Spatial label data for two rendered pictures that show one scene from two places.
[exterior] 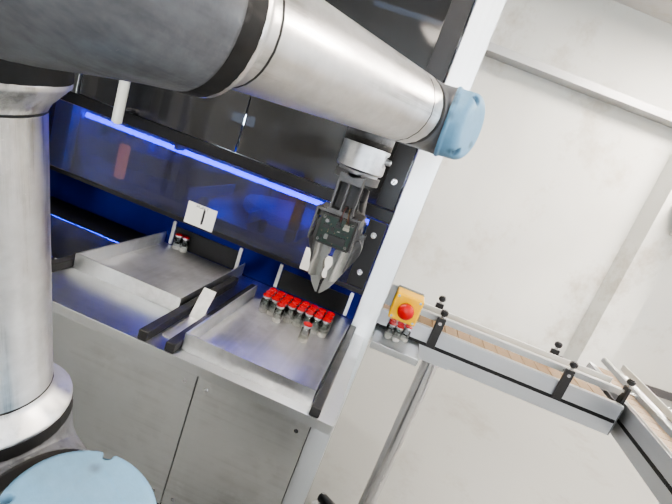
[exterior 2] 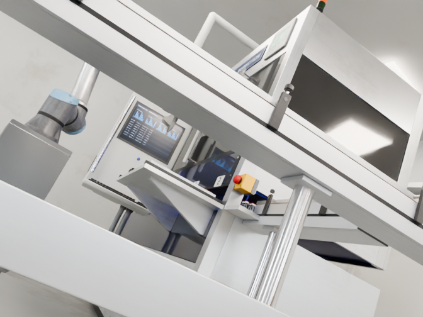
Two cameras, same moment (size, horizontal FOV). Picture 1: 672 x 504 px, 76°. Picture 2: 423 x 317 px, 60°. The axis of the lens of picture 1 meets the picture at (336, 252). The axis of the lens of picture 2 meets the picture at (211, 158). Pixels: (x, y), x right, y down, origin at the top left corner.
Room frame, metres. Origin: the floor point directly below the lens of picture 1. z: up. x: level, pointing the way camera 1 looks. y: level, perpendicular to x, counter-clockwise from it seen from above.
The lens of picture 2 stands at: (0.24, -1.55, 0.53)
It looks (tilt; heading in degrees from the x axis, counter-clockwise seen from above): 18 degrees up; 65
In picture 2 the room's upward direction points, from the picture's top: 25 degrees clockwise
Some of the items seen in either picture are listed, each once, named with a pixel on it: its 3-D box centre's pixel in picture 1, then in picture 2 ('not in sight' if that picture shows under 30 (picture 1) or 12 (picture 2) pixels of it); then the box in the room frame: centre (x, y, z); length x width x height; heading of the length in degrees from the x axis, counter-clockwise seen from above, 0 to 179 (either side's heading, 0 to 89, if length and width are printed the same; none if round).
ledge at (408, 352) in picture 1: (395, 343); (245, 214); (1.10, -0.24, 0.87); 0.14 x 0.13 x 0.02; 173
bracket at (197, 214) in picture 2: not in sight; (176, 205); (0.89, -0.03, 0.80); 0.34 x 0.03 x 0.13; 173
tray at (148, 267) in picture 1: (170, 265); not in sight; (1.02, 0.38, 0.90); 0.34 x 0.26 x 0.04; 173
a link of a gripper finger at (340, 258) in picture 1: (332, 273); (169, 121); (0.68, -0.01, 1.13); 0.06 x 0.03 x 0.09; 173
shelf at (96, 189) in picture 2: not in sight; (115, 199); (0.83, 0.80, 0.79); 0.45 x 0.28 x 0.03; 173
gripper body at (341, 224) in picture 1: (344, 209); not in sight; (0.67, 0.01, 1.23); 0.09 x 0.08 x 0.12; 173
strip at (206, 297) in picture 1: (191, 312); not in sight; (0.80, 0.24, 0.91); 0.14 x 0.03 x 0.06; 174
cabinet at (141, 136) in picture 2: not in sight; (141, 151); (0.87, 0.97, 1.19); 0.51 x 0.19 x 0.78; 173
